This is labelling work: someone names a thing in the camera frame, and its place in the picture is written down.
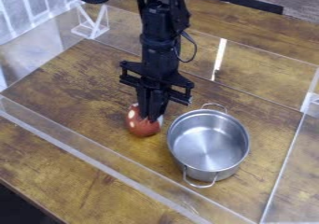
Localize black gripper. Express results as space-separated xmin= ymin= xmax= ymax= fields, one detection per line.
xmin=119 ymin=35 xmax=196 ymax=123

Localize red plush mushroom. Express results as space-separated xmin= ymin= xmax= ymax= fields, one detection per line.
xmin=126 ymin=104 xmax=163 ymax=137

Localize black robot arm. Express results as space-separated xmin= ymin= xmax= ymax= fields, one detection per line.
xmin=120 ymin=0 xmax=195 ymax=122

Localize silver metal pot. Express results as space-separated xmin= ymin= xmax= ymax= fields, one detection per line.
xmin=167 ymin=103 xmax=251 ymax=189

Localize black bar in background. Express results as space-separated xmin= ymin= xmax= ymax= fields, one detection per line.
xmin=218 ymin=0 xmax=284 ymax=15

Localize clear acrylic enclosure wall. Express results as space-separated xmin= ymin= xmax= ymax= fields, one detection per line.
xmin=0 ymin=95 xmax=255 ymax=224

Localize clear acrylic triangle bracket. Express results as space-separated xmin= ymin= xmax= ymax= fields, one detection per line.
xmin=71 ymin=5 xmax=110 ymax=39

